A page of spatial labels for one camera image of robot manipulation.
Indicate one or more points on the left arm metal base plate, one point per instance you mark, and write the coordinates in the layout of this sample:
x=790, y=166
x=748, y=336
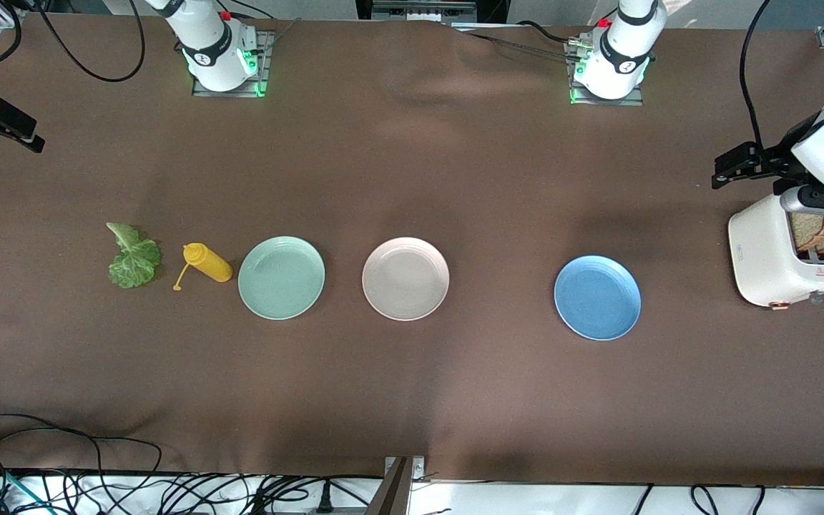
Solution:
x=637, y=101

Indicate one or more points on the beige plate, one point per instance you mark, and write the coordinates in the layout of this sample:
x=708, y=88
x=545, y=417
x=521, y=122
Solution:
x=405, y=279

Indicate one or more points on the blue plate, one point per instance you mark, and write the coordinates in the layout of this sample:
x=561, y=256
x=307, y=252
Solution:
x=598, y=297

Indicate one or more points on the yellow mustard squeeze bottle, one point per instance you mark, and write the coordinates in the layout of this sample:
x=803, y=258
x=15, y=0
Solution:
x=212, y=265

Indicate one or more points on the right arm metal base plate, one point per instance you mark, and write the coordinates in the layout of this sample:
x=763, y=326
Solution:
x=267, y=50

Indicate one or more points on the brown table cloth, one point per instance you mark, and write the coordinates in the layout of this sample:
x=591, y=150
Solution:
x=455, y=179

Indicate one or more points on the white toaster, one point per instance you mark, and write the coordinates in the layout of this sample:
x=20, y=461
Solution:
x=762, y=257

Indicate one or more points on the aluminium camera pole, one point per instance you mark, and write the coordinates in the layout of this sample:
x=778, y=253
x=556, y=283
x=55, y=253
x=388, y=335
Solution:
x=394, y=493

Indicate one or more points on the green lettuce leaf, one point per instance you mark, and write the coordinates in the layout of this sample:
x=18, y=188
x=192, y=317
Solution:
x=133, y=265

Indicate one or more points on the black equipment frame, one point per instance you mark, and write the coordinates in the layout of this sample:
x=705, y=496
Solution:
x=491, y=8

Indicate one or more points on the green plate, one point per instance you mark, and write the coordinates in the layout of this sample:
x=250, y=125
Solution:
x=281, y=279

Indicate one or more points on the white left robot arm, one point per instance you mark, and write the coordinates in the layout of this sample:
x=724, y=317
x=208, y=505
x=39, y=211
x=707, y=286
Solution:
x=626, y=50

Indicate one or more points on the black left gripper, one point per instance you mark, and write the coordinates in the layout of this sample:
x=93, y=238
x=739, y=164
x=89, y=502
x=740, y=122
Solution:
x=777, y=159

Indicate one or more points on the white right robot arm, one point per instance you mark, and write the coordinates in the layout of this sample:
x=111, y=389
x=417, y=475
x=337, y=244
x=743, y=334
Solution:
x=212, y=43

